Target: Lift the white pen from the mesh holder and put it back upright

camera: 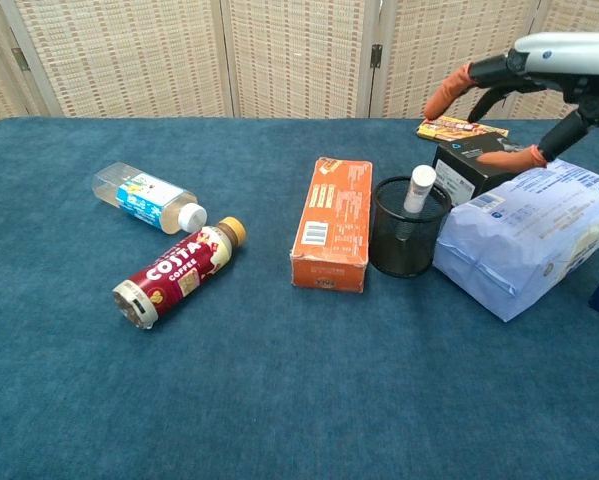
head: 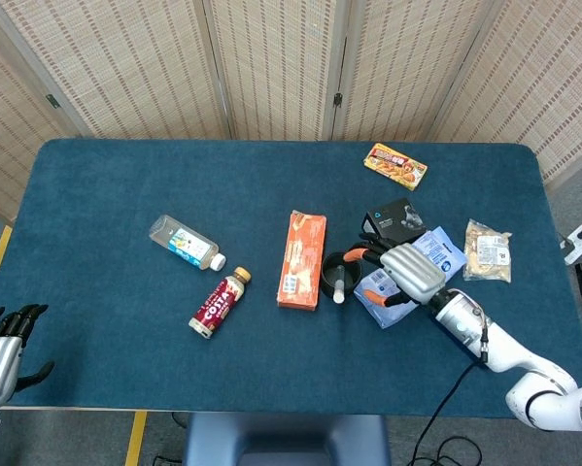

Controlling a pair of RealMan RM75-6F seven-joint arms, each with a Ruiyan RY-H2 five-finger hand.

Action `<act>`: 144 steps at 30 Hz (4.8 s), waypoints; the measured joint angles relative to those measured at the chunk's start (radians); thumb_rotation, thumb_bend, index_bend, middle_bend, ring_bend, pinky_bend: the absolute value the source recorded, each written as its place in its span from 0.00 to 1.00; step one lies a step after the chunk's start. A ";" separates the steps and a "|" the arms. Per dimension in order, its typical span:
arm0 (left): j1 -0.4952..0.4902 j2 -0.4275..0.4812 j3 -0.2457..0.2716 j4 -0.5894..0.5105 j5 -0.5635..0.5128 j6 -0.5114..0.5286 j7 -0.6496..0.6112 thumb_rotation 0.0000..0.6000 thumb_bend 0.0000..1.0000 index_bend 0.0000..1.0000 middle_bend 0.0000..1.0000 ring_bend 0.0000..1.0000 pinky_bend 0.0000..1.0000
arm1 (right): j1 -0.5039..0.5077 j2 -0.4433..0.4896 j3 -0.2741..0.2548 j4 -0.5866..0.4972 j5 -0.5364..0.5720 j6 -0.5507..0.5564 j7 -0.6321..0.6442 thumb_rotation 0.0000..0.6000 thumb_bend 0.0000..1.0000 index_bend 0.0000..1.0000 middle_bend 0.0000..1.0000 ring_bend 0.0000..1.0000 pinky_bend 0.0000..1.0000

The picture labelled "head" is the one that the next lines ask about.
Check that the woven folding screen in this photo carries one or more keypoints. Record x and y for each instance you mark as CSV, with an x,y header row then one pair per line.
x,y
125,63

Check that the clear bag of nuts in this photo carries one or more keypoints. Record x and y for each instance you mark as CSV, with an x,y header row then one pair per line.
x,y
487,252

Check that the blue table cloth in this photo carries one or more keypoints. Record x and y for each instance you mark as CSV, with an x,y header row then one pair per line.
x,y
174,170

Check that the orange cardboard box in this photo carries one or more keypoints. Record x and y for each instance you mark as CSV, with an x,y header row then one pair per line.
x,y
302,262

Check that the black cardboard box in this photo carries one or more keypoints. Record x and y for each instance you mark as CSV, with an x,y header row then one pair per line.
x,y
392,218

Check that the red Costa coffee bottle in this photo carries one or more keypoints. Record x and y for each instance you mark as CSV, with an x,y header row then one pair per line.
x,y
217,306

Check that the light blue paper bag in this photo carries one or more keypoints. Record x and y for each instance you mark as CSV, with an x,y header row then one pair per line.
x,y
441,252

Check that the clear water bottle white cap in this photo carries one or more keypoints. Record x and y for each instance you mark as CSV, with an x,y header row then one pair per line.
x,y
186,242

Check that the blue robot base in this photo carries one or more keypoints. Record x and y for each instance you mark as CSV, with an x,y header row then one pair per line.
x,y
285,442

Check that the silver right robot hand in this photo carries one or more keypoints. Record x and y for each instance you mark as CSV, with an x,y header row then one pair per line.
x,y
414,269

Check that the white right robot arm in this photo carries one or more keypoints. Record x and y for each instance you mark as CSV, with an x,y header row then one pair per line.
x,y
514,354

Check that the white power strip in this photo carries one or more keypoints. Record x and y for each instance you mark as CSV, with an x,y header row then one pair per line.
x,y
578,242

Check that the yellow red curry box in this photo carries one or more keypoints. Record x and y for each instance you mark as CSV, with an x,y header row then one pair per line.
x,y
395,166

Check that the black round container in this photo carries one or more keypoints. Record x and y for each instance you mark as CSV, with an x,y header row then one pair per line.
x,y
330,284

